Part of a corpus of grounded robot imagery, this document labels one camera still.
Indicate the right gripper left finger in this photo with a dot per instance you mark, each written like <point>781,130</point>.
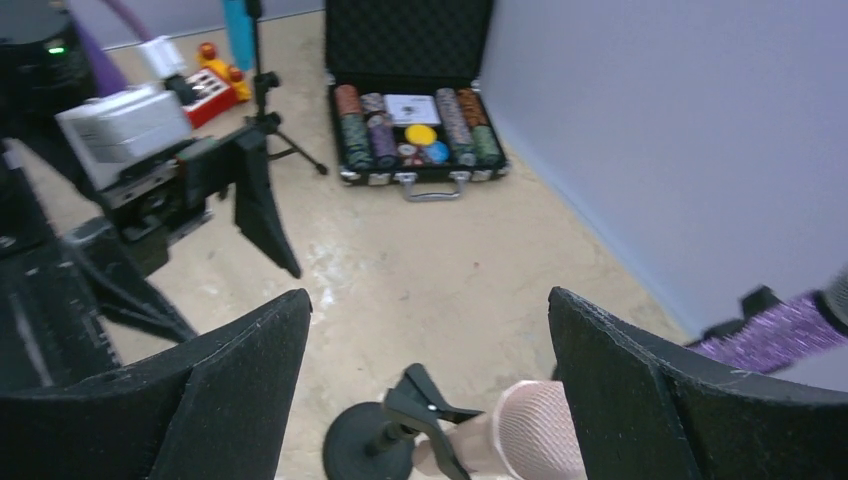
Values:
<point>215,407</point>

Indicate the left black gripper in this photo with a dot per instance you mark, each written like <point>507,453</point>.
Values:
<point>157,202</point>

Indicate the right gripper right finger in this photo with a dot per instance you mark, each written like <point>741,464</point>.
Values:
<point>646,408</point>

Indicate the pink microphone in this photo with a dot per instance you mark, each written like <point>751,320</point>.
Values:
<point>528,434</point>

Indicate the purple glitter microphone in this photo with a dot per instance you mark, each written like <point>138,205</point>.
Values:
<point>809,324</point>

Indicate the blue microphone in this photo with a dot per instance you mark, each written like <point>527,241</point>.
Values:
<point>240,33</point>

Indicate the black round-base mic stand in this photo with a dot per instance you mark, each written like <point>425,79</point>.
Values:
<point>753,303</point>

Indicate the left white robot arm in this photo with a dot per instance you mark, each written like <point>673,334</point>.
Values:
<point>47,69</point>

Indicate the orange toy vehicle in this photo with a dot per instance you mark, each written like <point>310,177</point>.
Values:
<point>217,85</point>

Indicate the purple chip stack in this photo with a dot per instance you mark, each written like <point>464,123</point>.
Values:
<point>383,145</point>

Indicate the yellow poker chip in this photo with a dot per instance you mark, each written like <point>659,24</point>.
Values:
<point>420,135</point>

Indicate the white playing card deck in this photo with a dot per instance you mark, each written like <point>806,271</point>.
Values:
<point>408,109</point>

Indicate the blue poker chip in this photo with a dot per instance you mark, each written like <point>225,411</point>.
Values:
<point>436,152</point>

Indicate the black poker chip case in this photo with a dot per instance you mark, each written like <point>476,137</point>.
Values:
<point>404,92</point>

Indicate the blue orange chip stack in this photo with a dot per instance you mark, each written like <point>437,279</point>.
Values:
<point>458,133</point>

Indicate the green chip stack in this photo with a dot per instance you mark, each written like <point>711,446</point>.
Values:
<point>487,149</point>

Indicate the orange black chip stack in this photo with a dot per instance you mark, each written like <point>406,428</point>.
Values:
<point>471,108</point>

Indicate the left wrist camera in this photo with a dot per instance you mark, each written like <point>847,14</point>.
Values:
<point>113,133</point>

